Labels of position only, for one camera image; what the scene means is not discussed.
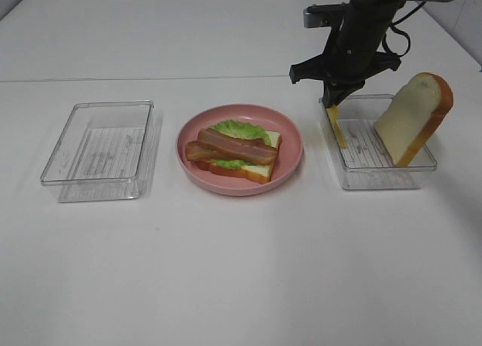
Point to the clear plastic tray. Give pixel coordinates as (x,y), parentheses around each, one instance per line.
(364,163)
(104,153)

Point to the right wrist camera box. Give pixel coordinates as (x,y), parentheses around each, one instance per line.
(318,16)

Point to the bread slice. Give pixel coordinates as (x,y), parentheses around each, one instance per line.
(413,115)
(238,168)

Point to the right clear plastic tray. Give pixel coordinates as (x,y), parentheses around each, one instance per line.
(364,163)

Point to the green lettuce leaf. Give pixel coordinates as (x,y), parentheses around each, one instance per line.
(243,130)

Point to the left clear plastic tray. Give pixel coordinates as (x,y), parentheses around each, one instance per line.
(104,153)

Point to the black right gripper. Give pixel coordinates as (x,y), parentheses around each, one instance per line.
(344,65)

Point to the yellow cheese slice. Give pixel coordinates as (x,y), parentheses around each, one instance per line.
(333,114)

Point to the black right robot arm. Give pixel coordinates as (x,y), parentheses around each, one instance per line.
(372,16)

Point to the pink round plate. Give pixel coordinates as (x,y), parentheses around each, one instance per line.
(290,152)

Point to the bacon strip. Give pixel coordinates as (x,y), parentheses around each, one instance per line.
(252,150)
(194,151)

